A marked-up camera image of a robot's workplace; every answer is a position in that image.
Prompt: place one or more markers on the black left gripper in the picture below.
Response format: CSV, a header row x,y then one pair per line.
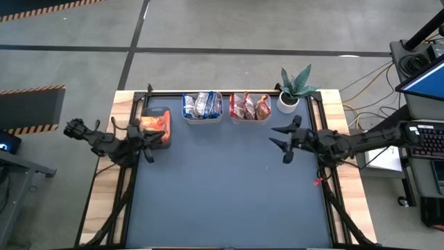
x,y
135,140

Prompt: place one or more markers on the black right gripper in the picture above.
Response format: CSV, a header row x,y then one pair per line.
x,y
305,140

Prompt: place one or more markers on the red Maruchan noodle pack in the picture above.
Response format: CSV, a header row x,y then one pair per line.
x,y
249,107
237,106

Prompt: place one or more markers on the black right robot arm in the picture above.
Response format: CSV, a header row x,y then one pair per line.
x,y
367,140

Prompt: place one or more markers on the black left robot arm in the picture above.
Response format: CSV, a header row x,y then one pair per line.
x,y
104,145

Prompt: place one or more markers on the dark gray plastic bin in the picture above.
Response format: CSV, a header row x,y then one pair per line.
x,y
152,112

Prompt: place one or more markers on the snake plant in white pot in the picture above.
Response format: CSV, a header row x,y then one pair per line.
x,y
282,108

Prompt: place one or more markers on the clear plastic bin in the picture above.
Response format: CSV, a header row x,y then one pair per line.
x,y
249,122

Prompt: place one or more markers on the light gray plastic bin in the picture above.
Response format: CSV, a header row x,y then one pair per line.
x,y
203,121

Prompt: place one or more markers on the red tag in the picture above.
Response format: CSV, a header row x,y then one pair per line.
x,y
318,182

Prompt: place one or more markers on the blue-gray table mat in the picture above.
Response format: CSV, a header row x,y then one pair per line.
x,y
225,191

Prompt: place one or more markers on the white labelled box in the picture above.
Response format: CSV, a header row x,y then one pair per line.
x,y
385,161

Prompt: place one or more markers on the black hazard-striped floor mat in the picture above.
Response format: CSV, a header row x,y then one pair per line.
x,y
14,7
31,107

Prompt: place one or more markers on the dark gray desk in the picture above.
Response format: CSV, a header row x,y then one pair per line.
x,y
21,166

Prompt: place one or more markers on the black caster wheel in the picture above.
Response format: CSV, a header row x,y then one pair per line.
x,y
403,201

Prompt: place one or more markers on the gray equipment cart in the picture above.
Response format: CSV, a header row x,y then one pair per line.
x,y
421,111

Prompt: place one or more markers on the black device with blue light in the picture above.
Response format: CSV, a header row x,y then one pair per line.
x,y
8,144

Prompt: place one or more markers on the black backlit keyboard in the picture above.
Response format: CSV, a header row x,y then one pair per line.
x,y
431,142

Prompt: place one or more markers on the monitor with blue screen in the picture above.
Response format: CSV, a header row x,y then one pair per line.
x,y
426,83

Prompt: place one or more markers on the dark tablet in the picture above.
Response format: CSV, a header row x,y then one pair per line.
x,y
438,177

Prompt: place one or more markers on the black box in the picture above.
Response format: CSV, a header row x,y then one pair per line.
x,y
433,212

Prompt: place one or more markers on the black metal table frame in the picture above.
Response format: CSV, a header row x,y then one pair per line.
x,y
342,216

